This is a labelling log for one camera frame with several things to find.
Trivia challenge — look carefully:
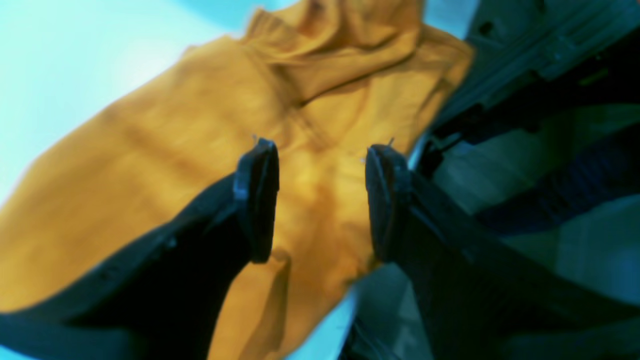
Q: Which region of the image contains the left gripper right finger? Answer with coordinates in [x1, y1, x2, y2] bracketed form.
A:
[365, 145, 640, 360]

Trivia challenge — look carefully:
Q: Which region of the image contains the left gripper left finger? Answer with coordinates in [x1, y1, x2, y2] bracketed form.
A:
[1, 137, 280, 360]

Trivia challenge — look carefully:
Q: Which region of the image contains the orange t-shirt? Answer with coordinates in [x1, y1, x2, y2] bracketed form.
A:
[1, 0, 474, 360]

